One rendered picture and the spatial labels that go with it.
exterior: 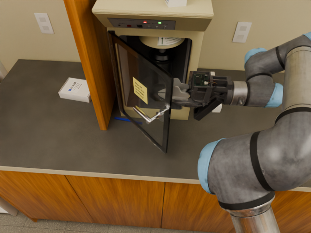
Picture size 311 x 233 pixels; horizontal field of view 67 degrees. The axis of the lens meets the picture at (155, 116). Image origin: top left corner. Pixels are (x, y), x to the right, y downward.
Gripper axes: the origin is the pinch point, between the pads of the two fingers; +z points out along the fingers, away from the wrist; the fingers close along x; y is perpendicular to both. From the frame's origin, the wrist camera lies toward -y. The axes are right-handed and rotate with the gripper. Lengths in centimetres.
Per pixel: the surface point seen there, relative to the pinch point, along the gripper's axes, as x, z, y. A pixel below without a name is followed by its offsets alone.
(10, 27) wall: -61, 86, -15
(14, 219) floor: 8, 104, -128
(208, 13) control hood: -7.2, -10.6, 23.1
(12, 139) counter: -1, 66, -34
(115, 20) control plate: -10.1, 14.8, 18.4
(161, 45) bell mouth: -19.6, 1.7, 4.7
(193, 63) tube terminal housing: -18.1, -10.3, -0.9
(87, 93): -28, 38, -30
